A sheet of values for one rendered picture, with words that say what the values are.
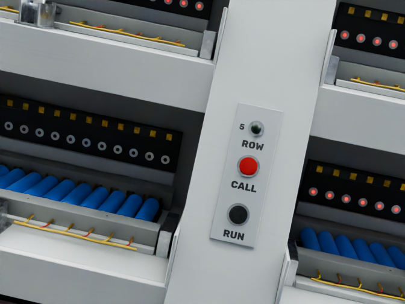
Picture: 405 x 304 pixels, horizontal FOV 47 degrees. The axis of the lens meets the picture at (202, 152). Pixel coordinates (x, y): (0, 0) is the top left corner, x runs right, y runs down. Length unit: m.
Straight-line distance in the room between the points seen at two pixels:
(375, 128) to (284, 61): 0.10
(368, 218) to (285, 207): 0.21
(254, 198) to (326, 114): 0.10
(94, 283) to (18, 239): 0.09
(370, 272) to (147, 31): 0.34
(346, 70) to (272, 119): 0.13
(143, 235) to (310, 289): 0.17
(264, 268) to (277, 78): 0.17
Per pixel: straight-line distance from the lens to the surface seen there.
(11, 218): 0.50
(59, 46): 0.46
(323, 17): 0.45
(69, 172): 0.60
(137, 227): 0.47
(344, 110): 0.44
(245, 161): 0.41
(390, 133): 0.45
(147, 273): 0.44
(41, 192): 0.54
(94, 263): 0.44
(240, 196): 0.41
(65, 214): 0.49
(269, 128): 0.42
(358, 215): 0.61
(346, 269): 0.50
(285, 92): 0.43
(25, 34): 0.47
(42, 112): 0.62
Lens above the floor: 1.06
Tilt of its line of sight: 4 degrees up
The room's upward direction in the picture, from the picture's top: 12 degrees clockwise
